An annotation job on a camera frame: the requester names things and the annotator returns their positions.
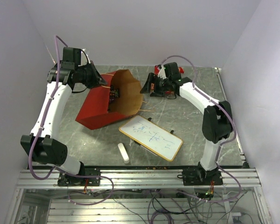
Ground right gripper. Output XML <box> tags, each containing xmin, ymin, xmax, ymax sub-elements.
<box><xmin>140</xmin><ymin>73</ymin><xmax>171</xmax><ymax>98</ymax></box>

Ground red paper bag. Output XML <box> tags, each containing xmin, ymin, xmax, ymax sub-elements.
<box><xmin>76</xmin><ymin>70</ymin><xmax>145</xmax><ymax>130</ymax></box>

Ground red candy snack bag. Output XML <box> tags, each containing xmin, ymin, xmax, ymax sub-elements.
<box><xmin>154</xmin><ymin>65</ymin><xmax>184</xmax><ymax>76</ymax></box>

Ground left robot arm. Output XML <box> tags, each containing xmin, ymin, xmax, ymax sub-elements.
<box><xmin>20</xmin><ymin>47</ymin><xmax>107</xmax><ymax>185</ymax></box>

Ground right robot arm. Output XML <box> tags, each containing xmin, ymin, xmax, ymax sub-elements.
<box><xmin>140</xmin><ymin>62</ymin><xmax>233</xmax><ymax>185</ymax></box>

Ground dark snack packets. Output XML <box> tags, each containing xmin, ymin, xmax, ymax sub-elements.
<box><xmin>109</xmin><ymin>85</ymin><xmax>120</xmax><ymax>104</ymax></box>

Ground white marker eraser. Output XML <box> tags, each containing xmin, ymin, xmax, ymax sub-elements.
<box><xmin>118</xmin><ymin>143</ymin><xmax>130</xmax><ymax>164</ymax></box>

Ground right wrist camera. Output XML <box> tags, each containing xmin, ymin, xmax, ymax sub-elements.
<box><xmin>157</xmin><ymin>64</ymin><xmax>167</xmax><ymax>79</ymax></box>

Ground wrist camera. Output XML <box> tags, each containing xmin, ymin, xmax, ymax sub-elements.
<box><xmin>81</xmin><ymin>49</ymin><xmax>93</xmax><ymax>65</ymax></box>
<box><xmin>157</xmin><ymin>64</ymin><xmax>167</xmax><ymax>79</ymax></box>

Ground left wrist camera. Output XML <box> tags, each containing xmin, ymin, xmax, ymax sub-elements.
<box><xmin>81</xmin><ymin>49</ymin><xmax>93</xmax><ymax>65</ymax></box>

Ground small whiteboard orange frame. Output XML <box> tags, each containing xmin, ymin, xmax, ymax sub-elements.
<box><xmin>119</xmin><ymin>115</ymin><xmax>183</xmax><ymax>161</ymax></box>

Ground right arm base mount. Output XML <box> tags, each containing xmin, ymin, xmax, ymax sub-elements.
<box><xmin>177</xmin><ymin>166</ymin><xmax>223</xmax><ymax>186</ymax></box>

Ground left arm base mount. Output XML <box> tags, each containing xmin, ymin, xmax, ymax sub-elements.
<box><xmin>57</xmin><ymin>168</ymin><xmax>101</xmax><ymax>187</ymax></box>

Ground aluminium rail frame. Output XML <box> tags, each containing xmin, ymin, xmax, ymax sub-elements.
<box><xmin>11</xmin><ymin>167</ymin><xmax>267</xmax><ymax>224</ymax></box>

